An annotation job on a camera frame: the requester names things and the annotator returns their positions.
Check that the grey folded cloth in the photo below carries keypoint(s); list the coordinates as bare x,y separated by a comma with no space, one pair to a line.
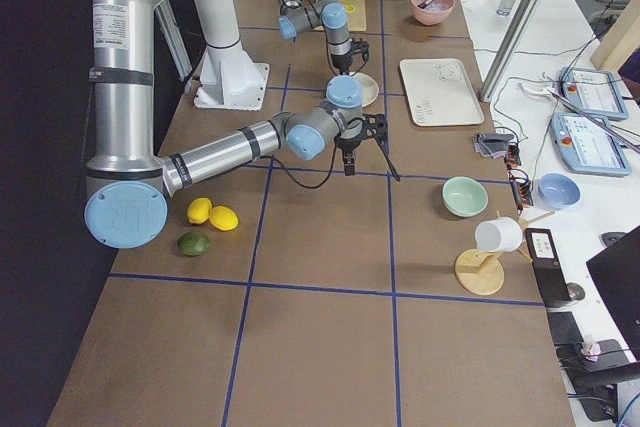
493,145

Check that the pink bowl with ice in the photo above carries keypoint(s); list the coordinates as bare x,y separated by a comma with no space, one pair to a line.
434,13

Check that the black computer mouse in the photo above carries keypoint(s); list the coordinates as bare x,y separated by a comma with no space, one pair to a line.
609,238

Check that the yellow lemon right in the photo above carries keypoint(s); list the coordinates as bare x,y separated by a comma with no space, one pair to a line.
223,218

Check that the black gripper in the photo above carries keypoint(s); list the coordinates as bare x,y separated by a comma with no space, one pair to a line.
342,63
349,142

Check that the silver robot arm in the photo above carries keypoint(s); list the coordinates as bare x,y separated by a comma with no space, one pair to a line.
127,183
310,2

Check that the near blue teach pendant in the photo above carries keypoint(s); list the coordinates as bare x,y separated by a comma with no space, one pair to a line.
586,148

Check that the yellow lemon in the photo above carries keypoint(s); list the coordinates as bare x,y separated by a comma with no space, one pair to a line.
223,218
198,210

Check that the far blue teach pendant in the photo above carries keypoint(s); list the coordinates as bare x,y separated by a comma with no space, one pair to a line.
596,92

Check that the aluminium frame post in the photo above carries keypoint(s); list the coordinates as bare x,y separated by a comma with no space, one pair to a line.
507,48

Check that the wooden mug tree stand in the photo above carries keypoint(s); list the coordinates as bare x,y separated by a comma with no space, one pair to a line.
481,272

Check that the white camera post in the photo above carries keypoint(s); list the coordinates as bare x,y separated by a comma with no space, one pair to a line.
229,79

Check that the cream bear tray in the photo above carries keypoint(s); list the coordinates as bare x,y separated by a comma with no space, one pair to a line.
440,93

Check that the cream round plate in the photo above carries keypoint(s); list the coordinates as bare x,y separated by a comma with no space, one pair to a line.
369,89

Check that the wooden cutting board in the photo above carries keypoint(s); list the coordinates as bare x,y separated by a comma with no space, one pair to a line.
357,21

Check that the white reacher grabber tool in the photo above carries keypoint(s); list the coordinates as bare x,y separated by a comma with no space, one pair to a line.
547,92

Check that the white mug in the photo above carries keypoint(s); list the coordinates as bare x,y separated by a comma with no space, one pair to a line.
502,234

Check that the black monitor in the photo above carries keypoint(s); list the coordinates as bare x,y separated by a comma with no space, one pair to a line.
615,274

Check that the blue teach pendant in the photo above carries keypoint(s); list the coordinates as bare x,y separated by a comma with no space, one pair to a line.
596,92
586,148

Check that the blue bowl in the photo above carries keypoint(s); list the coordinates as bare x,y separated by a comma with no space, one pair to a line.
558,191

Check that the black box white label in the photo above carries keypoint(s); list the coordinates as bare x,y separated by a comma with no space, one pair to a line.
547,269

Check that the green bowl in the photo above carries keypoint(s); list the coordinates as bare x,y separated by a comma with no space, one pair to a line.
464,197

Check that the black orange cable hub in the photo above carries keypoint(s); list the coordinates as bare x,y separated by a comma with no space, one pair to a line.
520,182

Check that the yellow lemon left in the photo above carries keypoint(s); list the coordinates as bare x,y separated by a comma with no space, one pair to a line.
198,210

